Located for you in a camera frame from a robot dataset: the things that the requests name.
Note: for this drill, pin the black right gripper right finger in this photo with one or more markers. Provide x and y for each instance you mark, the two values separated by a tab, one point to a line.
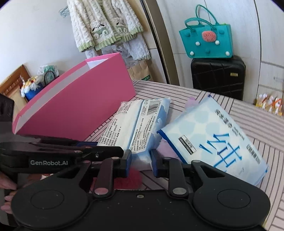
210	198

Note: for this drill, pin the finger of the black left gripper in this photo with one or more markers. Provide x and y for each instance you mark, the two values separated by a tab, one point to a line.
102	152

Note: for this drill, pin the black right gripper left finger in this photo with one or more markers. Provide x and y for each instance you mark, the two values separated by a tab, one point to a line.
77	198

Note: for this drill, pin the white wipes pack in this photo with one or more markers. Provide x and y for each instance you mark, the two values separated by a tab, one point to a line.
134	127

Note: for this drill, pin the person's left hand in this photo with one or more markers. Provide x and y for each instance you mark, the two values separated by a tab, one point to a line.
8	184

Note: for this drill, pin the pink storage box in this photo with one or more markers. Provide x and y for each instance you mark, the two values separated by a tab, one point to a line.
76	103

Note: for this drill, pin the red fuzzy plush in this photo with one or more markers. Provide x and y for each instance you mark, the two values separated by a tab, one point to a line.
132	182

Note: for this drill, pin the blue flower basket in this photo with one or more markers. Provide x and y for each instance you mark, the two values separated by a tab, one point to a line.
32	87

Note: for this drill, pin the blue white tissue pack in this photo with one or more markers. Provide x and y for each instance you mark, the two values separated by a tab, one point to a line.
207	133

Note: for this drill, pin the striped pink tablecloth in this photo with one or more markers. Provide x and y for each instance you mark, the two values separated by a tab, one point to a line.
265	131

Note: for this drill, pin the white plastic bag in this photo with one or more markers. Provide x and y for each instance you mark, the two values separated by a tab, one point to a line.
48	73

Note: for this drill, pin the brown paper bag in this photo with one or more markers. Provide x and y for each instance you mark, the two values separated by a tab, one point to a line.
139	70

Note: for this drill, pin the white orange slippers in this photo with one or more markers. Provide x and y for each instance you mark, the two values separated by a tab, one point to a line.
269	103

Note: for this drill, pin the black suitcase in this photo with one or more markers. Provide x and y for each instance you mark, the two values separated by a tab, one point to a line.
220	76

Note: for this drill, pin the cream knitted cardigan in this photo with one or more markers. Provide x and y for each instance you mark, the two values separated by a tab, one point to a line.
99	24

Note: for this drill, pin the teal felt handbag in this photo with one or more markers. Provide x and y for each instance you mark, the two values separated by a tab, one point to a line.
202	39

